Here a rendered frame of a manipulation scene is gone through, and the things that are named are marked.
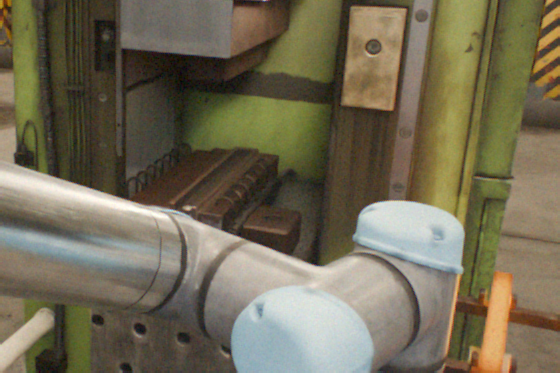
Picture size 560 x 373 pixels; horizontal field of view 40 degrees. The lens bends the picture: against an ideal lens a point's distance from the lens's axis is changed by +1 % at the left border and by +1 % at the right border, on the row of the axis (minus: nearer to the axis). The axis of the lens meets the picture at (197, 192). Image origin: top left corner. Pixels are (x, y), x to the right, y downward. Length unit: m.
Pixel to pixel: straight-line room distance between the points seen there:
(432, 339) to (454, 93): 0.86
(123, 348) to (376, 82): 0.67
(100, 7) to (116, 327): 0.61
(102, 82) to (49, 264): 1.13
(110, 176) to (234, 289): 1.10
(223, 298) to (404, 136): 0.93
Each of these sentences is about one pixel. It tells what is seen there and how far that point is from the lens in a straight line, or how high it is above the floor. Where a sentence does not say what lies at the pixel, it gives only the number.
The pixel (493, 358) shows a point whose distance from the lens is 1.11.
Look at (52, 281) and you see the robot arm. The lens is 0.45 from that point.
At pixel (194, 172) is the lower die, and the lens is 1.60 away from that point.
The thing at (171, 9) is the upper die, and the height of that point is 1.34.
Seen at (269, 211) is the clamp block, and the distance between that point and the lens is 1.43.
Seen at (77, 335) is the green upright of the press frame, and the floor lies 0.59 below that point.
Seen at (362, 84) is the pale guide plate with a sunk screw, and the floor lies 1.23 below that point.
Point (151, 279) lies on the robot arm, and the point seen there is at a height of 1.26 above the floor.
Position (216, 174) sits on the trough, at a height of 0.99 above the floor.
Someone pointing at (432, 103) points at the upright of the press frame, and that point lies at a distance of 1.39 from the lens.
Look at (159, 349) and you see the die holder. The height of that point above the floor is 0.73.
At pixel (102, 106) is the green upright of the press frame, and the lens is 1.56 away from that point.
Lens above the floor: 1.48
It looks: 19 degrees down
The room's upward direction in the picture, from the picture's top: 2 degrees clockwise
